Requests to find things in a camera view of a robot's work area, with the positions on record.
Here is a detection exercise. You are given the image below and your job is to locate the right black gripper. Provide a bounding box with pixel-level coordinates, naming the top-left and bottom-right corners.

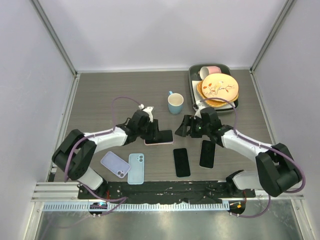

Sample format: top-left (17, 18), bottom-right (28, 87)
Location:
top-left (175, 115), bottom-right (210, 139)

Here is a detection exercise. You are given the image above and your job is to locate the blue-edged black phone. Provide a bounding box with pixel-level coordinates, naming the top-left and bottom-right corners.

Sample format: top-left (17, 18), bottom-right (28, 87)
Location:
top-left (160, 130), bottom-right (174, 140)

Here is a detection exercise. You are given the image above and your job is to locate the pink phone case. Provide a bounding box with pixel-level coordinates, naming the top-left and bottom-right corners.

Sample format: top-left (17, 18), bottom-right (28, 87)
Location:
top-left (144, 139), bottom-right (174, 146)

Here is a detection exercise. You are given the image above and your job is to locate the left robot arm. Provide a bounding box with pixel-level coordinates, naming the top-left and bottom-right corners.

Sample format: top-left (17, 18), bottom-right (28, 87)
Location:
top-left (51, 110), bottom-right (164, 200)

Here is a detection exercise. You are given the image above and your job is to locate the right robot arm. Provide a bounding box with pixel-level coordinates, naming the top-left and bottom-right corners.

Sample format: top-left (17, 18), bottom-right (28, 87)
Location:
top-left (175, 107), bottom-right (306, 198)

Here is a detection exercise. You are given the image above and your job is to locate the black phone right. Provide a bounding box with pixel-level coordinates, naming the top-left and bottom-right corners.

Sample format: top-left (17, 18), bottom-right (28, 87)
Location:
top-left (199, 140), bottom-right (216, 169)

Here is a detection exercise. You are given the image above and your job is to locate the light blue phone case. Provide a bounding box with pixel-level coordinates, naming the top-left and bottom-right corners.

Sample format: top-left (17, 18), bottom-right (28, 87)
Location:
top-left (127, 153), bottom-right (145, 185)

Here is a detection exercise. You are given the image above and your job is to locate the black phone middle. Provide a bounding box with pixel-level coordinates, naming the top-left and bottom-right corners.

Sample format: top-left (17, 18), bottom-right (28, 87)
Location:
top-left (173, 148), bottom-right (191, 178)

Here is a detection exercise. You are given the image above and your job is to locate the purple phone case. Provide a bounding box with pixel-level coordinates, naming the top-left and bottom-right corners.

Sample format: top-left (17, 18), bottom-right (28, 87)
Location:
top-left (100, 151), bottom-right (131, 179)

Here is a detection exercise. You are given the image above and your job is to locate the blue mug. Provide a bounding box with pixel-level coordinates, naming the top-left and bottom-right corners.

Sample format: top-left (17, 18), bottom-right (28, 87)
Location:
top-left (167, 91), bottom-right (184, 115)

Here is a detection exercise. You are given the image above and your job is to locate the white square plate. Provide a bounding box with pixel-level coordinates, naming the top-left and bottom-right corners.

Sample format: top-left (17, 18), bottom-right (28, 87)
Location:
top-left (190, 80), bottom-right (233, 112)

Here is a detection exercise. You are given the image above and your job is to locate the woven yellow plate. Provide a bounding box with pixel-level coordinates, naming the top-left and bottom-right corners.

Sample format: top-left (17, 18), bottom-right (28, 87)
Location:
top-left (196, 81), bottom-right (227, 108)

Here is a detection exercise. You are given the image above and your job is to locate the orange bird plate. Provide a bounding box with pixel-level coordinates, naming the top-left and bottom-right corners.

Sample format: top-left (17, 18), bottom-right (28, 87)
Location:
top-left (201, 73), bottom-right (239, 101)

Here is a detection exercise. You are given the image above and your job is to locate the dark green tray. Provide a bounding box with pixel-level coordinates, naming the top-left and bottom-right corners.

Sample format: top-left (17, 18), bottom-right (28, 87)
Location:
top-left (188, 63), bottom-right (239, 113)

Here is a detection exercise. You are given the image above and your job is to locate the pink cup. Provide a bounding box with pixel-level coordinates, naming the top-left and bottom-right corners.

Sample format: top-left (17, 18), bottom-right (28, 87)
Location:
top-left (198, 66), bottom-right (222, 80)

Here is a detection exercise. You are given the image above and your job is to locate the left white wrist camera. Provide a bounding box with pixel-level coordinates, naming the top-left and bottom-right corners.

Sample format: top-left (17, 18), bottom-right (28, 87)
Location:
top-left (138, 104), bottom-right (154, 123)

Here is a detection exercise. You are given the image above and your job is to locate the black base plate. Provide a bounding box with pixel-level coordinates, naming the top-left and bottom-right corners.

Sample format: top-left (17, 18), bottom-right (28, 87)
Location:
top-left (77, 180), bottom-right (257, 205)

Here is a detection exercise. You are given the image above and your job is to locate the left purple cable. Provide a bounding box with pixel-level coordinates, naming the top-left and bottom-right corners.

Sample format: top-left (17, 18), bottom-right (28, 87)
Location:
top-left (63, 96), bottom-right (143, 216)

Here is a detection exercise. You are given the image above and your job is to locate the purple cable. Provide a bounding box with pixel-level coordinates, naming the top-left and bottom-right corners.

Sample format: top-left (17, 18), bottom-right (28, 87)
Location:
top-left (199, 97), bottom-right (307, 219)
top-left (63, 96), bottom-right (143, 216)

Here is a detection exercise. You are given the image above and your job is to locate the white cable duct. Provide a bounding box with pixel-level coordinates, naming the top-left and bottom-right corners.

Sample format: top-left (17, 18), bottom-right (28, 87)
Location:
top-left (42, 201), bottom-right (230, 212)

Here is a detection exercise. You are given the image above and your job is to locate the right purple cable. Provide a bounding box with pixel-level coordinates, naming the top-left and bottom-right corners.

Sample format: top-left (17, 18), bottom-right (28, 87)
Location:
top-left (199, 97), bottom-right (307, 219)

